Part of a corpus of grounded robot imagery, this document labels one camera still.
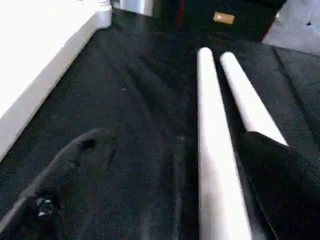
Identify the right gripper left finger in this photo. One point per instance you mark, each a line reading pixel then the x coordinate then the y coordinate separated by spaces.
pixel 45 200

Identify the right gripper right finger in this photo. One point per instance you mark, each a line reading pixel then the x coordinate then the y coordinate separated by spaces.
pixel 282 195

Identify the white plastic table top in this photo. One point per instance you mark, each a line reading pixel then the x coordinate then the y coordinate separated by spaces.
pixel 37 62

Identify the white plastic table leg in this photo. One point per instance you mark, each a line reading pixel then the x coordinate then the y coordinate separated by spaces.
pixel 215 150
pixel 245 100

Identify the black floor mat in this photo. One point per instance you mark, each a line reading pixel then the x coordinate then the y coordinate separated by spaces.
pixel 137 112

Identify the small yellow label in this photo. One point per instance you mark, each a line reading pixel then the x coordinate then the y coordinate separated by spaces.
pixel 223 18

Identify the white glass-door cabinet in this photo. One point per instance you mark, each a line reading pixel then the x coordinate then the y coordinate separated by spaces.
pixel 136 6

